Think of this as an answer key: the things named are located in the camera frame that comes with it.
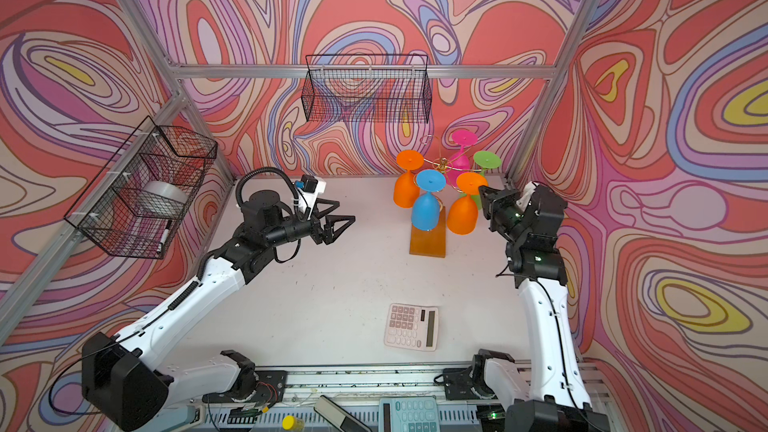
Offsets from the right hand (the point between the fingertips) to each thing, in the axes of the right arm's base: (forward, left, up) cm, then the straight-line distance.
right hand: (478, 190), depth 70 cm
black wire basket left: (+1, +81, 0) cm, 81 cm away
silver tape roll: (+4, +77, -1) cm, 77 cm away
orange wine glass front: (0, +2, -9) cm, 9 cm away
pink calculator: (-21, +16, -33) cm, 42 cm away
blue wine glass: (+2, +11, -9) cm, 14 cm away
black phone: (-41, +34, -30) cm, 61 cm away
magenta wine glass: (+20, -1, -9) cm, 21 cm away
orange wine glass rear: (+11, +16, -10) cm, 22 cm away
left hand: (-3, +31, -3) cm, 32 cm away
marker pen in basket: (-6, +77, -8) cm, 77 cm away
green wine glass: (+12, -5, -1) cm, 13 cm away
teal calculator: (-41, +18, -31) cm, 55 cm away
